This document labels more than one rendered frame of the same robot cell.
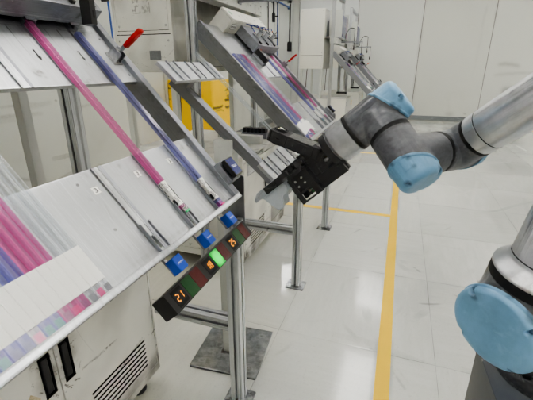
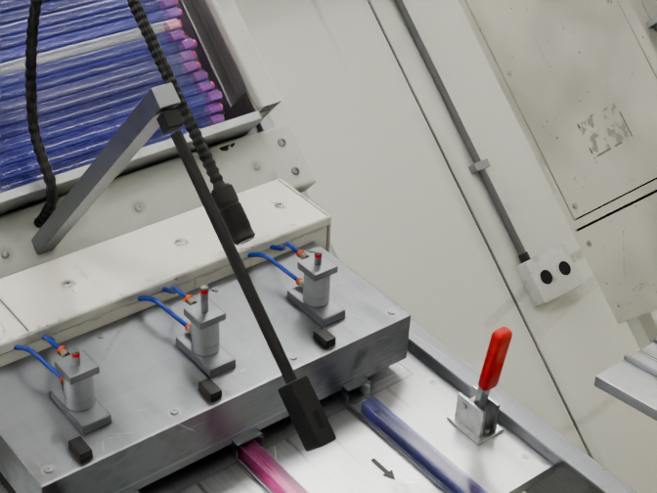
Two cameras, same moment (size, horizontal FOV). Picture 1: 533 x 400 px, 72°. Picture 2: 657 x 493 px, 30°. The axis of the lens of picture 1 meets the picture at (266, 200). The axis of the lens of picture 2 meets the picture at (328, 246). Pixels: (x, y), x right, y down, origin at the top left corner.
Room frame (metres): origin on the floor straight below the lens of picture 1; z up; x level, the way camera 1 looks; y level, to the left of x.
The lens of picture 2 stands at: (0.14, -0.22, 1.14)
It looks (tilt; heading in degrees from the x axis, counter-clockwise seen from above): 5 degrees up; 39
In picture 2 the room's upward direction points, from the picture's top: 25 degrees counter-clockwise
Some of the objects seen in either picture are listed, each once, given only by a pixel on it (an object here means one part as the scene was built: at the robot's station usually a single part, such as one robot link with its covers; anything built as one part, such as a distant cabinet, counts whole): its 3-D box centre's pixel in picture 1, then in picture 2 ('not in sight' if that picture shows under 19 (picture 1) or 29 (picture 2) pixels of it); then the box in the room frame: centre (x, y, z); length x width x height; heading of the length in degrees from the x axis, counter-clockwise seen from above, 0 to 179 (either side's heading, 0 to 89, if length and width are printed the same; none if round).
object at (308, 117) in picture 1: (244, 137); not in sight; (2.09, 0.12, 0.65); 1.01 x 0.73 x 1.29; 71
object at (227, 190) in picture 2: not in sight; (233, 214); (0.80, 0.38, 1.27); 0.02 x 0.02 x 0.05
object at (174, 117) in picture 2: not in sight; (170, 120); (0.71, 0.31, 1.33); 0.01 x 0.01 x 0.01; 71
